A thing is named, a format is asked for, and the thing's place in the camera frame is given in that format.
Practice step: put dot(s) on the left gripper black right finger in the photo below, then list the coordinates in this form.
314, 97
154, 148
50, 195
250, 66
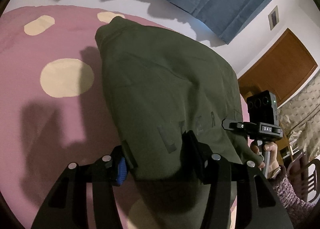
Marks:
257, 203

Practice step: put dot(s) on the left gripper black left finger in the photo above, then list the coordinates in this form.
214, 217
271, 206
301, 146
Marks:
66, 203

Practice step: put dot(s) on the olive green bomber jacket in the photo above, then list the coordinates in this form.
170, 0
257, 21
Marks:
158, 84

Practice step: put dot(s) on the patterned purple sleeve forearm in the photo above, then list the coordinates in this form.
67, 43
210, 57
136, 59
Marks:
297, 209

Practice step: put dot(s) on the person right hand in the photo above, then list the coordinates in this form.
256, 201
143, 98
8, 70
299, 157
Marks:
270, 166

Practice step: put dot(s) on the beige quilted headboard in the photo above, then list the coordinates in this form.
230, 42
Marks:
299, 118

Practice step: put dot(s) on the white chair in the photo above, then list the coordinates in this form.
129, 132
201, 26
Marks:
304, 176

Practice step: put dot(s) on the brown wooden door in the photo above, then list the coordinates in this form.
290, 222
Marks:
281, 70

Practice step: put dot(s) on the pink polka dot bedsheet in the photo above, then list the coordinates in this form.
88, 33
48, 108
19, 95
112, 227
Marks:
53, 109

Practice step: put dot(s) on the black camera box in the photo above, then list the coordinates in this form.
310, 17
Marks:
262, 107

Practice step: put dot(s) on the wall vent plate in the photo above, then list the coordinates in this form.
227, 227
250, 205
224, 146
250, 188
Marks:
273, 18

